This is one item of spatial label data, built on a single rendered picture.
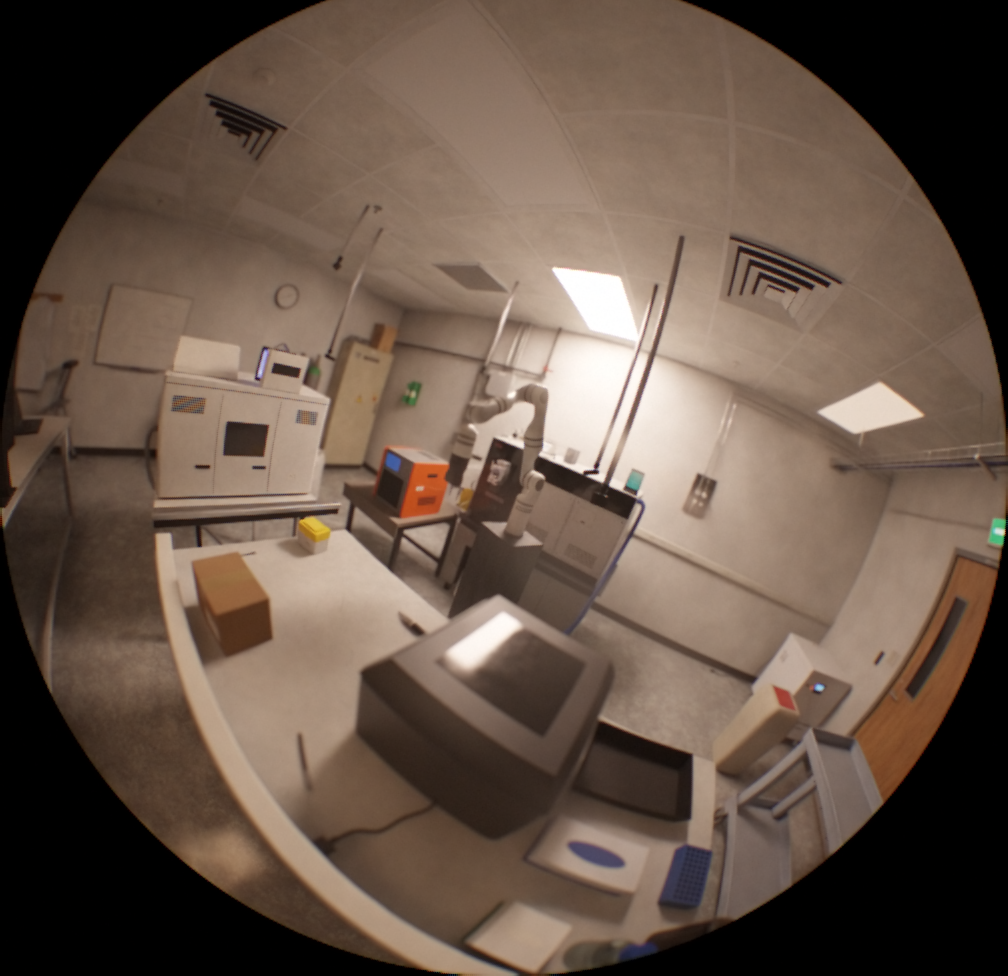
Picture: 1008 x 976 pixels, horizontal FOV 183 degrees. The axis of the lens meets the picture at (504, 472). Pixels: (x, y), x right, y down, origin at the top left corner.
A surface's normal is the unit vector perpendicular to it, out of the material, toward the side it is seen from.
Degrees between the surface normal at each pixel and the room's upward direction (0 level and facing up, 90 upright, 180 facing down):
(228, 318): 90
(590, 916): 0
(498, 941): 0
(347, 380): 90
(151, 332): 90
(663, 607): 90
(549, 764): 0
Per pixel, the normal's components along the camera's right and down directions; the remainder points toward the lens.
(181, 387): 0.81, 0.38
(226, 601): 0.33, -0.93
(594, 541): -0.48, 0.00
